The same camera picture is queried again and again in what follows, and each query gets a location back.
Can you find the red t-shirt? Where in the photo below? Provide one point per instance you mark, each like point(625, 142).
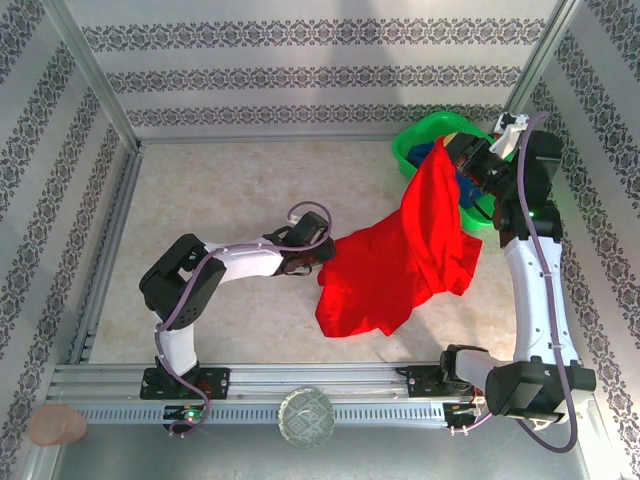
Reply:
point(390, 270)

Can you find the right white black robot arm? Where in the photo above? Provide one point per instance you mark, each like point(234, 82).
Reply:
point(535, 300)

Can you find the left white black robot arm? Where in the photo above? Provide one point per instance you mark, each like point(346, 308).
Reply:
point(245, 257)

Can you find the green plastic mesh basket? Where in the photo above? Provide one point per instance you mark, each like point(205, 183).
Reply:
point(425, 130)

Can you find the blue cloth garment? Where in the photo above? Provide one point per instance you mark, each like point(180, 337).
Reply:
point(420, 152)

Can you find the round patterned glass disc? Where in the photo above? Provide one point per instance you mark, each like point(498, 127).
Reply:
point(306, 417)

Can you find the small controller board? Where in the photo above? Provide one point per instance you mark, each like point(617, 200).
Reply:
point(187, 414)
point(462, 410)

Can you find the pink translucent cup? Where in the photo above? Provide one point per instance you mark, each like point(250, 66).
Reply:
point(56, 425)

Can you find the aluminium frame post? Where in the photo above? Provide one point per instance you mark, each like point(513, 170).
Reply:
point(537, 65)
point(90, 70)

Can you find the aluminium table edge rail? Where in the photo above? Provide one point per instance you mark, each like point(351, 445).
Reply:
point(250, 139)

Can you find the long aluminium mounting rail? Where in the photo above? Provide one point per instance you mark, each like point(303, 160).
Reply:
point(320, 380)

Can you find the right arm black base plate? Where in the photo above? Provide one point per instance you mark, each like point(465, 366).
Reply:
point(420, 382)

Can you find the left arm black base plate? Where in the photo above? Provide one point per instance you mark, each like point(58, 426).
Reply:
point(215, 382)

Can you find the aluminium table side rail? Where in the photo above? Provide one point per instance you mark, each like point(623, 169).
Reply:
point(124, 200)

